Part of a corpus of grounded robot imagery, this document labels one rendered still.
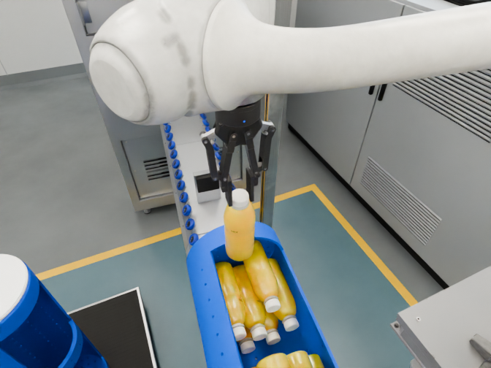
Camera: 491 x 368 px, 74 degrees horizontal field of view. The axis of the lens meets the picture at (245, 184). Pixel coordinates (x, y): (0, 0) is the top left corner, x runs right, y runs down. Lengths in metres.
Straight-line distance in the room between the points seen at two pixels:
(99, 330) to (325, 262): 1.44
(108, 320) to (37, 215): 1.26
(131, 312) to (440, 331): 1.55
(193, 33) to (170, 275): 2.08
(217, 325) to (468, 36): 0.68
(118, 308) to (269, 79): 1.90
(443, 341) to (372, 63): 0.83
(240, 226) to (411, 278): 1.90
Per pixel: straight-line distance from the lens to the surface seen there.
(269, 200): 1.70
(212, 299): 0.82
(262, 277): 0.90
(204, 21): 0.30
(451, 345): 1.04
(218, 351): 0.79
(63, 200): 3.05
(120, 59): 0.29
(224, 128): 0.55
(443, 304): 1.09
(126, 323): 2.04
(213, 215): 1.33
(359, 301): 2.27
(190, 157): 1.62
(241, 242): 0.74
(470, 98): 1.92
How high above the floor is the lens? 1.92
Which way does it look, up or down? 43 degrees down
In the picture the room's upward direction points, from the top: straight up
